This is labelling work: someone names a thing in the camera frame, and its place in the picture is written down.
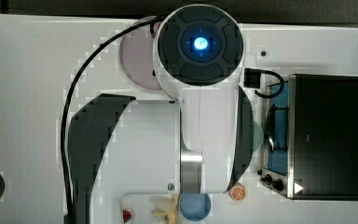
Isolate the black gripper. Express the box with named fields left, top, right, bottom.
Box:
left=243, top=68, right=261, bottom=89

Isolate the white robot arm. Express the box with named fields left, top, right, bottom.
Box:
left=67, top=4, right=254, bottom=224

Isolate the green mug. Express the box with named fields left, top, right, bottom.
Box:
left=253, top=122, right=264, bottom=152

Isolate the black toaster oven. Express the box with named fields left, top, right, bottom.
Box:
left=258, top=74, right=358, bottom=201

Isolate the orange slice toy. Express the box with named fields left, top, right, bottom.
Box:
left=228, top=183, right=246, bottom=201

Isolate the blue bowl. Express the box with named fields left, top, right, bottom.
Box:
left=179, top=193, right=212, bottom=221

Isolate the peeled banana toy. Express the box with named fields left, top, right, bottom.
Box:
left=154, top=194, right=180, bottom=224

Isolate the small red strawberry toy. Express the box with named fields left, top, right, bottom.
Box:
left=123, top=210, right=131, bottom=223

